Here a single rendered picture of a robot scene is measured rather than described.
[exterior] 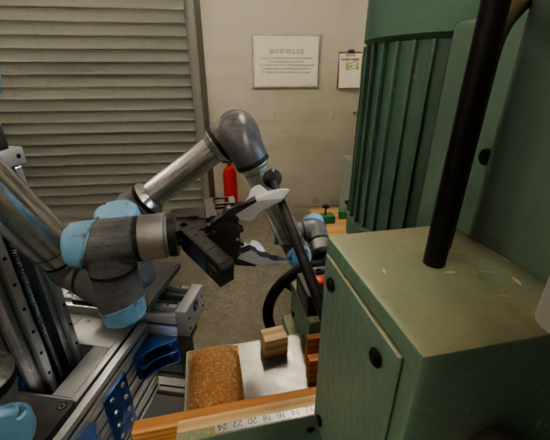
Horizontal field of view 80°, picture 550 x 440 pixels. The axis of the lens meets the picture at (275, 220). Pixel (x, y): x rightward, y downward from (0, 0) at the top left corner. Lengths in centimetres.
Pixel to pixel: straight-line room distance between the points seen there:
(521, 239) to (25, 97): 375
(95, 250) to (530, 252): 51
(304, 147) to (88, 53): 211
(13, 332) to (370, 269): 81
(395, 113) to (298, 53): 307
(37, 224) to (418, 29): 57
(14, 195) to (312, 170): 318
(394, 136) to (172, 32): 310
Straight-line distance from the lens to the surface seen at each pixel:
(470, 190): 27
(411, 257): 18
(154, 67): 339
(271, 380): 63
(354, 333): 16
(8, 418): 54
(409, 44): 34
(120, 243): 55
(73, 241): 57
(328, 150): 357
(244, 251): 57
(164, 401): 153
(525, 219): 19
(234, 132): 88
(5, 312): 86
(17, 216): 62
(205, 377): 60
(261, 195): 51
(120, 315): 62
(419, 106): 33
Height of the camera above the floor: 138
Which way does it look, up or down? 24 degrees down
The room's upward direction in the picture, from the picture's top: straight up
